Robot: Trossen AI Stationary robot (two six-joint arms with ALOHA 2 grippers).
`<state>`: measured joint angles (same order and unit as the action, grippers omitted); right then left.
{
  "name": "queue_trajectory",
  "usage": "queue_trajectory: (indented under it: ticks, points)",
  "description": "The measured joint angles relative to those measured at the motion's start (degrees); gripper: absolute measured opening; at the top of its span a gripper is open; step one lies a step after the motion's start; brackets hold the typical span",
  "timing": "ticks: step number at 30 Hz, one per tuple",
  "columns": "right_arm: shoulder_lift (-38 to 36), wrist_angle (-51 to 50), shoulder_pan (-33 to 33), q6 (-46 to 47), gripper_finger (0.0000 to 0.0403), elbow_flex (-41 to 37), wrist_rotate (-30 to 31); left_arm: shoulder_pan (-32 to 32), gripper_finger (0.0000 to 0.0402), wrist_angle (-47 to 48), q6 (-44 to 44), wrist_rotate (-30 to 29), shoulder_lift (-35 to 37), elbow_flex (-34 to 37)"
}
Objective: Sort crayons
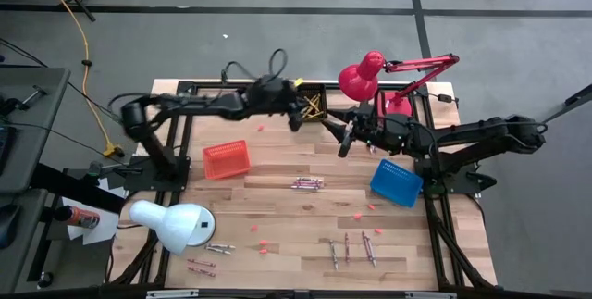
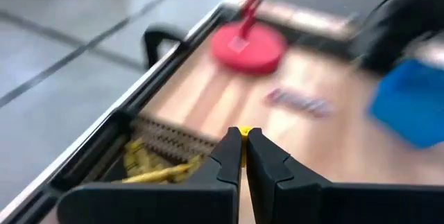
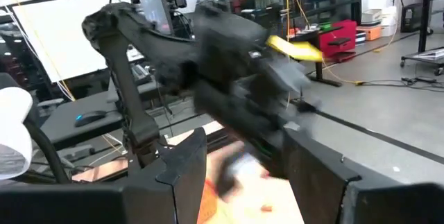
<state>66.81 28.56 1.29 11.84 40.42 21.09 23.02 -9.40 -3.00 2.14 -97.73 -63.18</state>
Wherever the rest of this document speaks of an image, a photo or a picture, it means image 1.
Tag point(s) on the black keyboard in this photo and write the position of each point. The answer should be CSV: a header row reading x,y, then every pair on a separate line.
x,y
3,146

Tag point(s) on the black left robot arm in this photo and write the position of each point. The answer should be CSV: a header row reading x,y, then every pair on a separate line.
x,y
208,104

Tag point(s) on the grey side desk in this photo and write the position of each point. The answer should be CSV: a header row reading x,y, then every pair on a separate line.
x,y
32,118

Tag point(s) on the grey partition panel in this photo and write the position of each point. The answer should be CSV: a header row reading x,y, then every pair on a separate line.
x,y
546,197

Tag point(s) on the black table clamp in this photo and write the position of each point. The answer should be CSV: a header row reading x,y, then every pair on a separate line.
x,y
224,78

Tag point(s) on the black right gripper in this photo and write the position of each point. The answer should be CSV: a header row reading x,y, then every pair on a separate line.
x,y
374,130

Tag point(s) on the white crayon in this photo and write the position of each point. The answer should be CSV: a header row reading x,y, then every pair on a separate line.
x,y
224,246
217,250
305,187
371,252
309,179
370,149
333,254

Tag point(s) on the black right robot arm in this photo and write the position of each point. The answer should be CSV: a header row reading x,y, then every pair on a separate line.
x,y
476,132

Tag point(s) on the orange label spray can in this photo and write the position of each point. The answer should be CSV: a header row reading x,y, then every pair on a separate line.
x,y
77,217

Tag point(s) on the yellow tape label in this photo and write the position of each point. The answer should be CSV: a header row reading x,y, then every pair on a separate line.
x,y
299,82

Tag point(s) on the red desk lamp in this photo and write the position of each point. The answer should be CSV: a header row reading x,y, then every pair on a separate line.
x,y
358,81

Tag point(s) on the black plastic basket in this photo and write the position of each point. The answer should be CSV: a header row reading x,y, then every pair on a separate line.
x,y
321,88

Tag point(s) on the orange plastic basket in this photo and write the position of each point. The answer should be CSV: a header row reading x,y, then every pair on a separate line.
x,y
226,160

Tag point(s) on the white paper sheets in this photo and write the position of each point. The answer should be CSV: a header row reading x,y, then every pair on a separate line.
x,y
99,225

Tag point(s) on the silver metal bracket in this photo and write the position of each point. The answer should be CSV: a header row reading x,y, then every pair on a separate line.
x,y
430,295
172,294

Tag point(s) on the black caster wheel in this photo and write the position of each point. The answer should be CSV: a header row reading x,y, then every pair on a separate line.
x,y
45,279

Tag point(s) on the grey round bottle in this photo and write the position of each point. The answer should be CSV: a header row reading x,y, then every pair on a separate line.
x,y
94,168

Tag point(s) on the blue plastic basket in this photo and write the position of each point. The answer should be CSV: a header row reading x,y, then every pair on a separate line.
x,y
395,183

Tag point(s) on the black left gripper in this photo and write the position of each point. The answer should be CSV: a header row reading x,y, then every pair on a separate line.
x,y
287,100

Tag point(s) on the black computer mouse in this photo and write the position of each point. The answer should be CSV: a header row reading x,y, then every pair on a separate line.
x,y
8,226

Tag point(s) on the black slanted frame post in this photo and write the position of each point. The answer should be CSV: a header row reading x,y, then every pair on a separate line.
x,y
78,188

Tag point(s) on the black aluminium table frame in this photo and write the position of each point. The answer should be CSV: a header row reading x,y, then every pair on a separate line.
x,y
351,85

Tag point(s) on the white desk lamp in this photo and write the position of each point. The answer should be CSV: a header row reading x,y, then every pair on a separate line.
x,y
180,225

